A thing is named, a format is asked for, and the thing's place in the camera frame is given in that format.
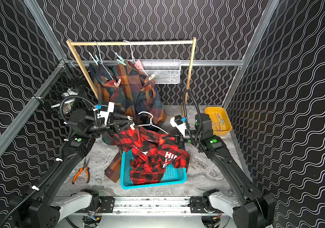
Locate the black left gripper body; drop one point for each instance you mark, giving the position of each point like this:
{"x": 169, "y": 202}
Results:
{"x": 110, "y": 125}

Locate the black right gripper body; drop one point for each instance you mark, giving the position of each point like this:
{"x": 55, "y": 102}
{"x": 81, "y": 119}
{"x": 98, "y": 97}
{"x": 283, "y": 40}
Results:
{"x": 182, "y": 138}

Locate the white wire hanger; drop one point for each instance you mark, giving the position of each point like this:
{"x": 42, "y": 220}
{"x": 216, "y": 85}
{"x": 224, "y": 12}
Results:
{"x": 148, "y": 123}

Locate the red black plaid shirt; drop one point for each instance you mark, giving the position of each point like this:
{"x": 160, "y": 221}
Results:
{"x": 149, "y": 146}

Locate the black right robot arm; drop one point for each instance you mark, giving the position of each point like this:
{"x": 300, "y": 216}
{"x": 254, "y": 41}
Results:
{"x": 243, "y": 188}

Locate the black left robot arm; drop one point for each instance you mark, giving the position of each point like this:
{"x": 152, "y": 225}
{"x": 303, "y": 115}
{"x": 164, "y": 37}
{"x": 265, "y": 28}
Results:
{"x": 37, "y": 208}

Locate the pink clothespin on hanger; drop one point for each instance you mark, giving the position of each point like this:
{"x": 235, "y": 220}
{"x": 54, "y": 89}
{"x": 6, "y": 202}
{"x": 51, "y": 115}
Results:
{"x": 139, "y": 65}

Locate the white hanger middle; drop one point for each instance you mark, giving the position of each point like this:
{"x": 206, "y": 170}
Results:
{"x": 132, "y": 54}

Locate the white hanger left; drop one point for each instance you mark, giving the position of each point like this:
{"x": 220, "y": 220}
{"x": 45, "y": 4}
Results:
{"x": 104, "y": 70}

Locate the multicolour plaid shirt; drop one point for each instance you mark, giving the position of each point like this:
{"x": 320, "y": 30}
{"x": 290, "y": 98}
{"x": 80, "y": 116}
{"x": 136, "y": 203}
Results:
{"x": 135, "y": 94}

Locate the pink clothespin on shirt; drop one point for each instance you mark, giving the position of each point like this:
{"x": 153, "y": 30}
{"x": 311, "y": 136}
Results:
{"x": 117, "y": 84}

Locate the teal plastic basket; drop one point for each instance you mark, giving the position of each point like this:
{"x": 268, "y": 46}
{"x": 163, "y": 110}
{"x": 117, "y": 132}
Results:
{"x": 136, "y": 173}

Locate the yellow plastic tray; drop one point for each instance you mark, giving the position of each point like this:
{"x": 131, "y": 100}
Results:
{"x": 220, "y": 121}

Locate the white clothespin on shirt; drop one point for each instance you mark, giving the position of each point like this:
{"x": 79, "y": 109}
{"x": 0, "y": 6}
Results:
{"x": 152, "y": 76}

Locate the green clothespin middle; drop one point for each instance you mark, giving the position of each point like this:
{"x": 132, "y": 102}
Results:
{"x": 120, "y": 59}

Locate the green clothespin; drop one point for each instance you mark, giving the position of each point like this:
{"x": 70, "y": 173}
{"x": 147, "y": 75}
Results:
{"x": 120, "y": 59}
{"x": 94, "y": 58}

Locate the green clothespin left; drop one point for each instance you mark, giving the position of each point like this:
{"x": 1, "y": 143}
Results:
{"x": 94, "y": 58}

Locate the wooden clothes rack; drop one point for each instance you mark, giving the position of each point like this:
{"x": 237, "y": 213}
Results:
{"x": 76, "y": 55}

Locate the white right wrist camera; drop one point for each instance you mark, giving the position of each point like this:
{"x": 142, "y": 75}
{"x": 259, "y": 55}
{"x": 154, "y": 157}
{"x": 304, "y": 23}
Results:
{"x": 179, "y": 122}

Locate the white wire mesh basket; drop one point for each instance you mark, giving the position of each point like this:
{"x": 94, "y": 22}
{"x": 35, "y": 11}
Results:
{"x": 169, "y": 70}

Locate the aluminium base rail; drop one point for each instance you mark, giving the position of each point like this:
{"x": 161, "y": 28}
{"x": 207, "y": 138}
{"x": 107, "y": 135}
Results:
{"x": 151, "y": 205}

